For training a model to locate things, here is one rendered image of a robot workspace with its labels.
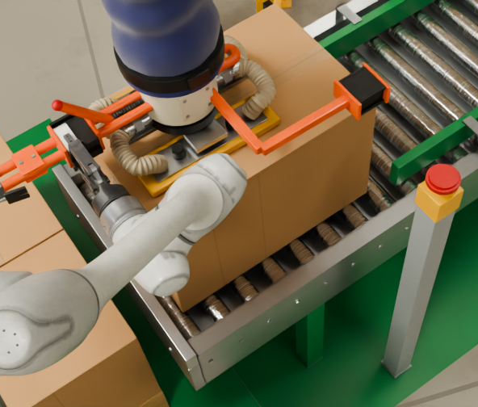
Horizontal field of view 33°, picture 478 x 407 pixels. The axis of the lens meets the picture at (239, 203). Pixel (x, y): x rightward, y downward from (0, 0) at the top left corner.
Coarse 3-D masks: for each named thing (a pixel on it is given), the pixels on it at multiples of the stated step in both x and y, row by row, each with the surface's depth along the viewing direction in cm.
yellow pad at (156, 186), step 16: (240, 112) 183; (272, 112) 183; (224, 128) 181; (256, 128) 181; (176, 144) 176; (224, 144) 179; (240, 144) 179; (176, 160) 177; (192, 160) 177; (144, 176) 176; (160, 176) 175; (176, 176) 175; (160, 192) 175
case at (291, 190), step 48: (288, 48) 196; (240, 96) 189; (288, 96) 188; (144, 144) 183; (288, 144) 181; (336, 144) 189; (144, 192) 176; (288, 192) 192; (336, 192) 208; (240, 240) 194; (288, 240) 211; (192, 288) 198
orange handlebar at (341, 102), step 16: (224, 64) 176; (128, 96) 173; (112, 112) 172; (128, 112) 170; (144, 112) 171; (224, 112) 168; (320, 112) 166; (336, 112) 168; (112, 128) 169; (240, 128) 166; (288, 128) 165; (304, 128) 165; (48, 144) 168; (256, 144) 163; (272, 144) 163; (16, 160) 165; (32, 160) 165; (48, 160) 165; (0, 176) 166; (16, 176) 164; (32, 176) 165
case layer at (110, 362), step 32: (0, 160) 235; (32, 192) 228; (0, 224) 223; (32, 224) 222; (0, 256) 218; (32, 256) 217; (64, 256) 216; (96, 352) 201; (128, 352) 205; (0, 384) 198; (32, 384) 197; (64, 384) 197; (96, 384) 207; (128, 384) 219
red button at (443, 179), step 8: (432, 168) 163; (440, 168) 163; (448, 168) 163; (432, 176) 162; (440, 176) 162; (448, 176) 162; (456, 176) 162; (432, 184) 162; (440, 184) 161; (448, 184) 161; (456, 184) 162; (440, 192) 161; (448, 192) 161
